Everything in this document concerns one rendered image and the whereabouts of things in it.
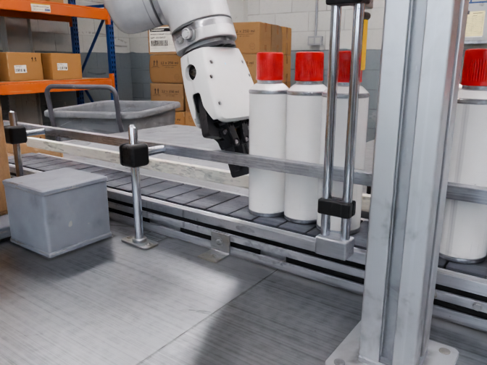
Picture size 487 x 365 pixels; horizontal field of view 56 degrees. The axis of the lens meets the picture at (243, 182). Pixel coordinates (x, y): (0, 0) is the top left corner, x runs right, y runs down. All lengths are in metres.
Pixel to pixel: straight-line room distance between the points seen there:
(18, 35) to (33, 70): 0.87
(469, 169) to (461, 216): 0.05
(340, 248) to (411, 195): 0.14
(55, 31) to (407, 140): 5.62
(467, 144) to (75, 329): 0.41
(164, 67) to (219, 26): 3.67
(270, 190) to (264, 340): 0.21
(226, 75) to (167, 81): 3.66
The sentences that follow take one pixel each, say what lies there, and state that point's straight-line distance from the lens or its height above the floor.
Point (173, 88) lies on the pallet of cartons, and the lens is 4.23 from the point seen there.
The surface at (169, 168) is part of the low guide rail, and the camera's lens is 0.76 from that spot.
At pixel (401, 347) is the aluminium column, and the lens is 0.39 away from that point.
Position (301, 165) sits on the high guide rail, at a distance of 0.52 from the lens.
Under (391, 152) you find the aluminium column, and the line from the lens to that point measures 0.34.
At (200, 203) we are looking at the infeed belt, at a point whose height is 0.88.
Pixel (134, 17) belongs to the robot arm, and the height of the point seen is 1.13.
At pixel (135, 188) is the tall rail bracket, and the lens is 0.62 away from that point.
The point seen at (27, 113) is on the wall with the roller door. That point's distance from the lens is 5.55.
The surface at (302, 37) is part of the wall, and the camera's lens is 5.26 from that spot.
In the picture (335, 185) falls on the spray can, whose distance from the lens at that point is 0.52.
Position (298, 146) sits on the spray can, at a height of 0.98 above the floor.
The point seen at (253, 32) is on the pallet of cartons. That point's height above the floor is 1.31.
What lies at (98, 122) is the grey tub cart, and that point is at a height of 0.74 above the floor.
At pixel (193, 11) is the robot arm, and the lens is 0.61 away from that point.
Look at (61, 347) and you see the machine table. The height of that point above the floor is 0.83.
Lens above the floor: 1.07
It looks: 15 degrees down
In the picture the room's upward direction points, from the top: straight up
